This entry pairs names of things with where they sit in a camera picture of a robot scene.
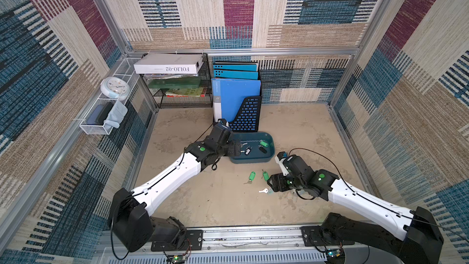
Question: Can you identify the teal folder back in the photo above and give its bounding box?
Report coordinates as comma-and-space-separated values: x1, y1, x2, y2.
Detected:
213, 62, 258, 72

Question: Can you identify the white folio box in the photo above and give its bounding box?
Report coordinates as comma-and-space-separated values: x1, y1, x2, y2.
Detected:
134, 53, 203, 75

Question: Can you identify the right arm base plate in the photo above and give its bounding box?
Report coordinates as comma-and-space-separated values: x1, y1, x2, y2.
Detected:
300, 226, 355, 247

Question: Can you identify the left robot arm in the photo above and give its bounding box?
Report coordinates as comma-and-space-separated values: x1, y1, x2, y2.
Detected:
108, 119, 241, 253

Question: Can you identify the teal folder middle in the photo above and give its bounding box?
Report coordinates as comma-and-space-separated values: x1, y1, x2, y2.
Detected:
214, 69, 258, 80

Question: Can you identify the white wire basket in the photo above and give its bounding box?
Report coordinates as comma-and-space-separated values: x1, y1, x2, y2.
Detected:
79, 57, 139, 135

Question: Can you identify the colourful book stack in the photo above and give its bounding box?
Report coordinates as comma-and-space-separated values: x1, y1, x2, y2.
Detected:
165, 88, 207, 97

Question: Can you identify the dark blue case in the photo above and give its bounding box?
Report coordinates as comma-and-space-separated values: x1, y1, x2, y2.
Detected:
85, 102, 114, 125

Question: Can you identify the white round clock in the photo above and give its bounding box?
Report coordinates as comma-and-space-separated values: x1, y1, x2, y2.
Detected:
100, 77, 131, 101

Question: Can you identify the teal plastic storage box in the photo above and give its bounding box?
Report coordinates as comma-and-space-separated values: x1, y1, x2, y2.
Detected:
230, 132, 276, 164

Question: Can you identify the light blue tag key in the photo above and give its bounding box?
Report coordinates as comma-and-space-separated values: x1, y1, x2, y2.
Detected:
259, 188, 274, 194

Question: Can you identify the teal folder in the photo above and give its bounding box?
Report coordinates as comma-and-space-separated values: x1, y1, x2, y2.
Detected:
214, 69, 258, 80
213, 62, 258, 72

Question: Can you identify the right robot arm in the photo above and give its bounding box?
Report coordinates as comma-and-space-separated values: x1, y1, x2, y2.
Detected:
267, 152, 444, 264

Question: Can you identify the black mesh file holder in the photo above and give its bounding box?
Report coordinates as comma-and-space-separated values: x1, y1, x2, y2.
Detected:
213, 96, 262, 133

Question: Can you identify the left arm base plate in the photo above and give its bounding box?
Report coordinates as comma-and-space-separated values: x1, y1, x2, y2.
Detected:
150, 229, 203, 253

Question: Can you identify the black wire shelf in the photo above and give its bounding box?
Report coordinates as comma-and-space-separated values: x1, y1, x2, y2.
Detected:
142, 53, 213, 110

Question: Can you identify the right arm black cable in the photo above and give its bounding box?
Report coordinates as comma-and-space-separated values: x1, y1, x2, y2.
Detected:
287, 147, 469, 235

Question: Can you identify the blue folder front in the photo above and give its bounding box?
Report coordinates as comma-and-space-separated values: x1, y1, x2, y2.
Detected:
211, 78, 261, 122

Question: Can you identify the light blue cloth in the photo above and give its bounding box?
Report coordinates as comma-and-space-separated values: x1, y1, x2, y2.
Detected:
103, 101, 128, 131

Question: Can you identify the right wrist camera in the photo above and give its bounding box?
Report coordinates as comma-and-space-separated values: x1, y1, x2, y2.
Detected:
275, 152, 289, 176

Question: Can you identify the green circuit board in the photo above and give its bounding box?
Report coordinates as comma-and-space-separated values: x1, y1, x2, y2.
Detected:
171, 255, 186, 264

